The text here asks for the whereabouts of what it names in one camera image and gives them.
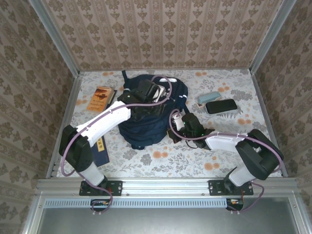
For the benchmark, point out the navy blue backpack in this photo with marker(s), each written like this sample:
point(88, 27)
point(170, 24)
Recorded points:
point(146, 129)

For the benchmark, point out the light blue eraser block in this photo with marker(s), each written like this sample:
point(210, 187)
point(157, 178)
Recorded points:
point(209, 97)

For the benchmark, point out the black pencil case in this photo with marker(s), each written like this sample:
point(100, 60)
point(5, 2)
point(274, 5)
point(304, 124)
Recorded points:
point(221, 106)

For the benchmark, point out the orange paperback book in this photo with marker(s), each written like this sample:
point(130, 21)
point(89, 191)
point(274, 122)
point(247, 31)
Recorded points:
point(98, 98)

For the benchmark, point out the navy book with yellow label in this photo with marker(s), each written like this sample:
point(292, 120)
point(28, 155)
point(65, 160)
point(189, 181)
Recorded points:
point(102, 156)

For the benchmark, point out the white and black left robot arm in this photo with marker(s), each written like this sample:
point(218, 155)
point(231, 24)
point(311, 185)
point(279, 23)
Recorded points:
point(107, 122)

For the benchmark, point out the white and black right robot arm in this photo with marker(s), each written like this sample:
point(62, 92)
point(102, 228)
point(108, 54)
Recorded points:
point(224, 142)

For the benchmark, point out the white floral tablecloth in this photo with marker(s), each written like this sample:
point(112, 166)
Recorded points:
point(170, 165)

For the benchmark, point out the grey metal panel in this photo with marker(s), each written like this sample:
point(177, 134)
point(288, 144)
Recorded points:
point(158, 221)

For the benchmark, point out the wide aluminium base rail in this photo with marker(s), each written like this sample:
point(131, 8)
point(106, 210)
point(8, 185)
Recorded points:
point(165, 186)

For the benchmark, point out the thin aluminium rail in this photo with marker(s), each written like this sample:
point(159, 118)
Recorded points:
point(207, 69)

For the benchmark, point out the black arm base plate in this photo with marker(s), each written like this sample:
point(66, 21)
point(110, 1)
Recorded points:
point(214, 187)
point(114, 188)

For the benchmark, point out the aluminium table side rail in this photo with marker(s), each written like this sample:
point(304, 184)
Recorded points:
point(65, 122)
point(267, 122)

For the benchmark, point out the aluminium frame post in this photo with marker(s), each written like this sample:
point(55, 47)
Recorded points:
point(55, 36)
point(271, 36)

